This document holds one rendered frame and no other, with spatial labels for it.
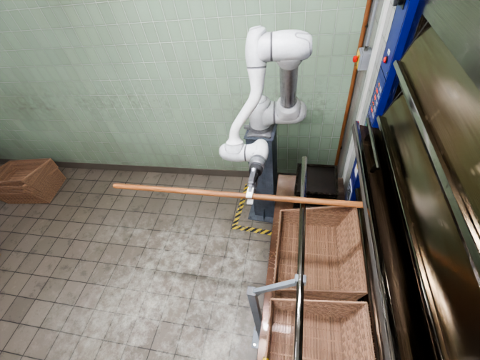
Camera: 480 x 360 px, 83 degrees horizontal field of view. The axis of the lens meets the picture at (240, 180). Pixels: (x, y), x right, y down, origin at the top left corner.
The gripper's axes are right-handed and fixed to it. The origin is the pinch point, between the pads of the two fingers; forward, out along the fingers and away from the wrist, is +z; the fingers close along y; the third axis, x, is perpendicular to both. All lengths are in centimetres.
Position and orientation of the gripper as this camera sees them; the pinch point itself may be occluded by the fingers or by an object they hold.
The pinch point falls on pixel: (250, 196)
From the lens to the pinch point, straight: 140.2
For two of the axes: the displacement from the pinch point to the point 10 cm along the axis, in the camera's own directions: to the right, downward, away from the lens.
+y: 1.1, 6.7, 7.4
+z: -1.9, 7.4, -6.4
